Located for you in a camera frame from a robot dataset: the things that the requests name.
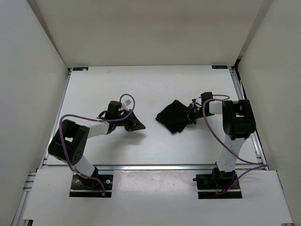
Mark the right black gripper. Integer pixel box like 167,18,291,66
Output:
176,104,214,125

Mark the left aluminium frame rail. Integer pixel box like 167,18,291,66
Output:
37,68,72,169

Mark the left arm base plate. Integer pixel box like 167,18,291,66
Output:
69,174,113,198

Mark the right blue corner label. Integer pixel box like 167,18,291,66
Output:
212,65,228,69

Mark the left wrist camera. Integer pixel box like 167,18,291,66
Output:
97,101,130,120

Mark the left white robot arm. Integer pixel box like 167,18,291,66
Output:
48,110,146,188

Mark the blue corner label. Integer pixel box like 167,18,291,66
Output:
212,65,228,69
72,67,88,71

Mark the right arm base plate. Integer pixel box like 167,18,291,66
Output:
192,172,243,199

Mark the left blue corner label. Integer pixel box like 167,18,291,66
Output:
72,67,88,71

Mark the black skirt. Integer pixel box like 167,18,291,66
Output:
155,100,189,134

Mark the front white cover panel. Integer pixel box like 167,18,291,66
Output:
24,169,293,226

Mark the right aluminium frame rail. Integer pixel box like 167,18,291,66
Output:
229,66,270,170

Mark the aluminium frame rail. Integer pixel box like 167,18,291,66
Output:
37,68,72,169
229,66,270,170

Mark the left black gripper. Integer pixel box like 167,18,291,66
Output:
115,109,145,131

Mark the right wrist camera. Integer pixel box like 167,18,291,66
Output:
191,92,213,107

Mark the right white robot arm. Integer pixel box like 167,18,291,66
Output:
187,98,256,188

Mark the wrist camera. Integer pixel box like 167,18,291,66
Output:
191,92,213,107
97,101,130,120

